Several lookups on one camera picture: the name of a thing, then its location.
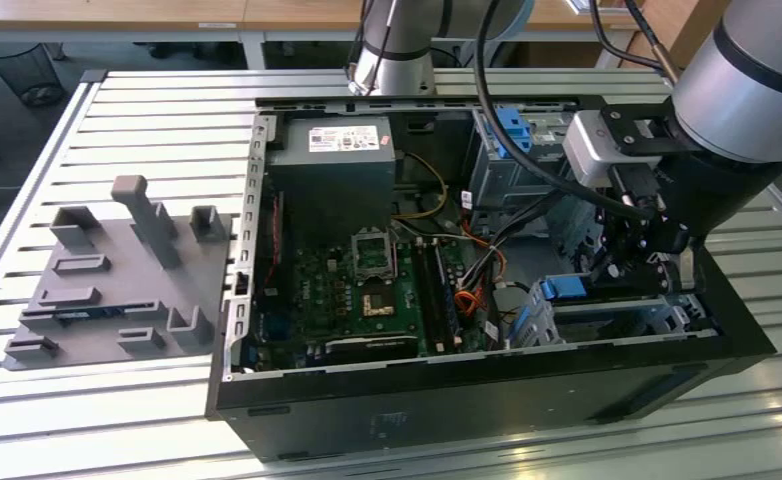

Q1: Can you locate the hard disk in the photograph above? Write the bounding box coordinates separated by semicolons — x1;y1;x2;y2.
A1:
511;273;659;346

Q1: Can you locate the black data wire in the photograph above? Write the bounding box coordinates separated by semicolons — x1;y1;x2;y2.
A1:
456;242;499;294

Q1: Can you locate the red yellow power wire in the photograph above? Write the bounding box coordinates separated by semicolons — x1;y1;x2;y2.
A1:
454;279;546;321

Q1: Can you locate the metal disk bay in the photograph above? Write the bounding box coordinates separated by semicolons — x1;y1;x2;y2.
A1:
507;272;719;351

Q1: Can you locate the black RAM slot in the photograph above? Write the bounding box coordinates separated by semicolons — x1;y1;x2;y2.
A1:
408;235;447;354
430;237;464;347

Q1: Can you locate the blue drive latch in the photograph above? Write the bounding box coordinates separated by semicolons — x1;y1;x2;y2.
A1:
486;107;532;159

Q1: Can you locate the metal drive cage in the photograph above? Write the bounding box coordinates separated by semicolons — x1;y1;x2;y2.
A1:
467;107;610;226

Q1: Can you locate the brown wooden panel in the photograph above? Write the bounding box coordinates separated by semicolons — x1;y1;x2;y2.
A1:
621;0;733;71

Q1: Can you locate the round grey speaker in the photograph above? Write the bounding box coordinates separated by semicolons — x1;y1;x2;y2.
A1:
495;287;534;324

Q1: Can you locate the CPU socket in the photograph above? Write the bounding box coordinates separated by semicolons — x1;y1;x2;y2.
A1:
356;282;399;321

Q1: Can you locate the metal socket cover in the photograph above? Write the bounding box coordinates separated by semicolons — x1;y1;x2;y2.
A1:
350;227;399;281

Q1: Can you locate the grey power supply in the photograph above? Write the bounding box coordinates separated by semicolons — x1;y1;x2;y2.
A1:
267;115;396;224

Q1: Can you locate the black graphics card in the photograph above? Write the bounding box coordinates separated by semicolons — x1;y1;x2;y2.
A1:
323;333;426;366

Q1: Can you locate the black PC case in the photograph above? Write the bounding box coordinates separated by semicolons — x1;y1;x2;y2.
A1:
203;93;778;464

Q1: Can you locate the green motherboard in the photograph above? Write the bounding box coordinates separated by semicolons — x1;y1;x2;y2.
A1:
256;219;506;371

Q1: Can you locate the wooden desk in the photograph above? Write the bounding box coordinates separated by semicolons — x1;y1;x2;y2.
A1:
240;0;646;70
0;0;266;71

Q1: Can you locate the grey parts rack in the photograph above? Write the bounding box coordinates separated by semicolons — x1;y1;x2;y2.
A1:
1;174;240;372

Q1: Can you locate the black mesh trash bin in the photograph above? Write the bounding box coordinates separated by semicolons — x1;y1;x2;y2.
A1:
0;41;69;106

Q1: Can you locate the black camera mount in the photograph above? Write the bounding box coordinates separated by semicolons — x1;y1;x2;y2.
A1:
597;103;690;157

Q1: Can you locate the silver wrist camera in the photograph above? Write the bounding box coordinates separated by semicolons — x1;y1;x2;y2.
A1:
562;110;665;189

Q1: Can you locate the black ribbon cable bundle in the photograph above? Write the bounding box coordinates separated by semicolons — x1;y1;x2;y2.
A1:
474;187;566;261

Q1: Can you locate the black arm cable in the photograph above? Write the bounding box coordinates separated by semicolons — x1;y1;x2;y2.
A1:
587;0;685;86

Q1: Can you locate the thin orange wire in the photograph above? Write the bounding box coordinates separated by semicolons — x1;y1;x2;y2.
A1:
460;222;507;301

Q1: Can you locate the white grey wire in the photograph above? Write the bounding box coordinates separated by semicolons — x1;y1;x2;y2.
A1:
396;230;494;247

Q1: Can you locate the black camera cable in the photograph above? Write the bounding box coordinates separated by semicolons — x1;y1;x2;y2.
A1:
472;0;659;221

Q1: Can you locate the thin red wire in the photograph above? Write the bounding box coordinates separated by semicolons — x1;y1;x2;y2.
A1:
264;192;287;284

